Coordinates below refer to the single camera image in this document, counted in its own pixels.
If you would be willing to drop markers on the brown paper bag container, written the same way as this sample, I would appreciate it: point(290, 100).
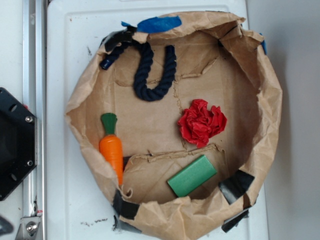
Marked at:
point(148, 84)

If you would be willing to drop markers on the crumpled red paper ball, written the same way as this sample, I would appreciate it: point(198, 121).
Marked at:
point(198, 123)

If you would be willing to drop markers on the orange toy carrot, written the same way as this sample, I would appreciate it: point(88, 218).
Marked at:
point(110, 146)

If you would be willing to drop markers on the green rectangular block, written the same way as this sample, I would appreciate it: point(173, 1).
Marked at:
point(192, 176)

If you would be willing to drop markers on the black tape piece top left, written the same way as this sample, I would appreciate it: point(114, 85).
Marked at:
point(118, 37)

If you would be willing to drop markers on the black tape piece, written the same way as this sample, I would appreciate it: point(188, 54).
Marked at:
point(118, 37)
point(234, 221)
point(235, 186)
point(124, 208)

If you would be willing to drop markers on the black tape piece bottom left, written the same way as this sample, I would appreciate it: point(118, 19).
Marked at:
point(124, 208)

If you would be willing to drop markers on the blue tape strip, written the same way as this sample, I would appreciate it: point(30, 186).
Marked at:
point(158, 24)

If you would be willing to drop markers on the black tape piece bottom right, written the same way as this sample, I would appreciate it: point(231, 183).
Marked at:
point(234, 221)

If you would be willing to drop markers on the blue tape piece right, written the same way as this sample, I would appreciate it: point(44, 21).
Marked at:
point(264, 46)

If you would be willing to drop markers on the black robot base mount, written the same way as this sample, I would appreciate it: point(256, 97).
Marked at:
point(17, 143)

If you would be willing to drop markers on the aluminium extrusion rail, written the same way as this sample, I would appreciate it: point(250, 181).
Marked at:
point(34, 96)

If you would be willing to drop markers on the metal corner bracket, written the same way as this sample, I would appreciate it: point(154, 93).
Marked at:
point(28, 228)

